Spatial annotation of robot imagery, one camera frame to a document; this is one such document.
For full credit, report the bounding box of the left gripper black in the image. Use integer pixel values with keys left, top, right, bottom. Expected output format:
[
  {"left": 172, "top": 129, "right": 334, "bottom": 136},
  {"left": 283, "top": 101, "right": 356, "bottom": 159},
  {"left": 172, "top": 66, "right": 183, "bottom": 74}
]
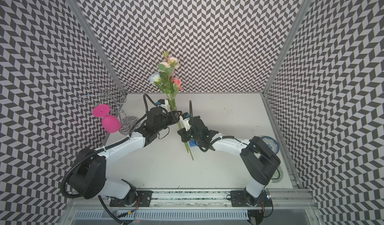
[{"left": 155, "top": 110, "right": 183, "bottom": 133}]

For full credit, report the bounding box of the blue tape dispenser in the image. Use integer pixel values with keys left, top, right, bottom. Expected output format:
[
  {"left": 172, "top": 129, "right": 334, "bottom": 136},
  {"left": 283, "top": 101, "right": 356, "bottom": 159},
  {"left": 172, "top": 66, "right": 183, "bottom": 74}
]
[{"left": 189, "top": 139, "right": 198, "bottom": 147}]

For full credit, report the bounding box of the artificial rose bouquet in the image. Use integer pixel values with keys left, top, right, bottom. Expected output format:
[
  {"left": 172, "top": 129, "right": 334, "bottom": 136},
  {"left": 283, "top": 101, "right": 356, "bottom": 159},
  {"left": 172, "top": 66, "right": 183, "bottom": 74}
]
[{"left": 149, "top": 51, "right": 195, "bottom": 161}]

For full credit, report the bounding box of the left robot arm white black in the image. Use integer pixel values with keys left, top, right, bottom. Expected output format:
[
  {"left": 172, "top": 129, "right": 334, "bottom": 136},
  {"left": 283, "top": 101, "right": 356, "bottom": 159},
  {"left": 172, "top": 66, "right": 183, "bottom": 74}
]
[{"left": 60, "top": 94, "right": 182, "bottom": 206}]

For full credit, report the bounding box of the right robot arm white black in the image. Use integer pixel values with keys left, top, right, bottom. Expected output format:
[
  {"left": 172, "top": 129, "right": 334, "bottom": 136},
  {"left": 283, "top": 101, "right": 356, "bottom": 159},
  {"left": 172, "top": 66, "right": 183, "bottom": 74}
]
[{"left": 178, "top": 101, "right": 281, "bottom": 207}]

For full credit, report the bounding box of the pink wine glass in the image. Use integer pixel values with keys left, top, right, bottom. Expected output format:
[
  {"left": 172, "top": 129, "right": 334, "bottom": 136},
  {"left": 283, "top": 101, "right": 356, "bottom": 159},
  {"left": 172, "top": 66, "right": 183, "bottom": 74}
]
[{"left": 92, "top": 104, "right": 122, "bottom": 133}]

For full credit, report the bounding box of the blue patterned bowl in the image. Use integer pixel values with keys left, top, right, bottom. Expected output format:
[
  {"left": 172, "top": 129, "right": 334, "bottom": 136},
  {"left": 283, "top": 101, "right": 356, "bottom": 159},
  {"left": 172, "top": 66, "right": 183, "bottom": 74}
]
[{"left": 261, "top": 136, "right": 280, "bottom": 154}]

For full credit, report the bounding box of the patterned round plate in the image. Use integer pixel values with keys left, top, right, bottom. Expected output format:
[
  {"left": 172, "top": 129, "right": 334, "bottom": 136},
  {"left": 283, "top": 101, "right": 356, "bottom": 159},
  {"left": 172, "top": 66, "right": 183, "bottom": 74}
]
[{"left": 271, "top": 166, "right": 284, "bottom": 183}]

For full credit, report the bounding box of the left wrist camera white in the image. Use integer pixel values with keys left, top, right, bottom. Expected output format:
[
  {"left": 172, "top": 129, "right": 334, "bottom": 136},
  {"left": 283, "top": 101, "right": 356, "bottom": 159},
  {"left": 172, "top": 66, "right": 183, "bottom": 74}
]
[{"left": 157, "top": 99, "right": 170, "bottom": 111}]

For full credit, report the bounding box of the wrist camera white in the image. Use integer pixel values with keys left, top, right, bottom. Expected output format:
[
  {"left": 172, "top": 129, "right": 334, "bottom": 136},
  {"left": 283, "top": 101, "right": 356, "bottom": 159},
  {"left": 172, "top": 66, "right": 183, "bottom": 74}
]
[
  {"left": 180, "top": 112, "right": 191, "bottom": 131},
  {"left": 157, "top": 99, "right": 170, "bottom": 111}
]

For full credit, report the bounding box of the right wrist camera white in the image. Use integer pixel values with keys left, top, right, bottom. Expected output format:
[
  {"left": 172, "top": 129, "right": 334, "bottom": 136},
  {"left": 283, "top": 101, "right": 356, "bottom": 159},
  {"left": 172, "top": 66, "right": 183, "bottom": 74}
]
[{"left": 180, "top": 112, "right": 191, "bottom": 131}]

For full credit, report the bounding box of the wire glass rack stand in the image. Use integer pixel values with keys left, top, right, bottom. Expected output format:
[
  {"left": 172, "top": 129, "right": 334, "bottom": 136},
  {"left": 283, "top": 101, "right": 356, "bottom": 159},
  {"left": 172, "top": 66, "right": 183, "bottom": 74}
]
[{"left": 78, "top": 82, "right": 138, "bottom": 135}]

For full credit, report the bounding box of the aluminium mounting rail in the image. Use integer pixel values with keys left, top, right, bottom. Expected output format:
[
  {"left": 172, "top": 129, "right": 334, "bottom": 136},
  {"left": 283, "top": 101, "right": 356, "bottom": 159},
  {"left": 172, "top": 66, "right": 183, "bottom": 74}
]
[{"left": 64, "top": 189, "right": 323, "bottom": 225}]

